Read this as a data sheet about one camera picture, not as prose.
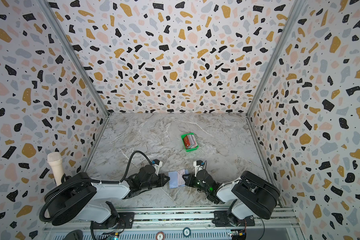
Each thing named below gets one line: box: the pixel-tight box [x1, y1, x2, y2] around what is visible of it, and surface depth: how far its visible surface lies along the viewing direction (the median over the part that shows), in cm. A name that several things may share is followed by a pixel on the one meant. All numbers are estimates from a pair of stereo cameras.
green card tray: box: [181, 132, 200, 152], surface depth 102 cm
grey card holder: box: [167, 169, 189, 189], surface depth 88 cm
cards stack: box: [183, 134, 198, 149], surface depth 102 cm
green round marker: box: [182, 227, 192, 238], surface depth 72 cm
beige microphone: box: [46, 151, 63, 186], surface depth 64 cm
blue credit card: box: [168, 171, 179, 189], surface depth 88 cm
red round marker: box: [156, 231, 165, 240], surface depth 71 cm
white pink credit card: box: [177, 169, 186, 186], surface depth 89 cm
